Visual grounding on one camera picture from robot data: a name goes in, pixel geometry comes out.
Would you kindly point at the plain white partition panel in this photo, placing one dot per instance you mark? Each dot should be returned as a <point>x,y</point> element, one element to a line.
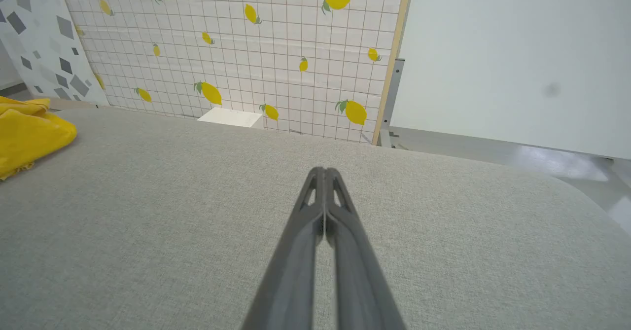
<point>493,49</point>

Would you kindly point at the white rectangular box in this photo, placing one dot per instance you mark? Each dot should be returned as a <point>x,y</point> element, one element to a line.
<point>229,117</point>

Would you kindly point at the lemon print grid panel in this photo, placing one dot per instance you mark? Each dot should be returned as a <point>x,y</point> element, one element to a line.
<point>246,58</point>

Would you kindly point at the grey diamond pattern panel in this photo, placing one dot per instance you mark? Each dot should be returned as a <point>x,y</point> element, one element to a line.
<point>39,39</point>

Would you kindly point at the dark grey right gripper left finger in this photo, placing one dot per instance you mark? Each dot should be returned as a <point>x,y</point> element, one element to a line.
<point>291,271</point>

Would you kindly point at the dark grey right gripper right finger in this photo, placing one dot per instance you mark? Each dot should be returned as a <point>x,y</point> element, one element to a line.
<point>360,280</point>

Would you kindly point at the yellow cat face shirt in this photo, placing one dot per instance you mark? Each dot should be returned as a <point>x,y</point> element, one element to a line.
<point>29,132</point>

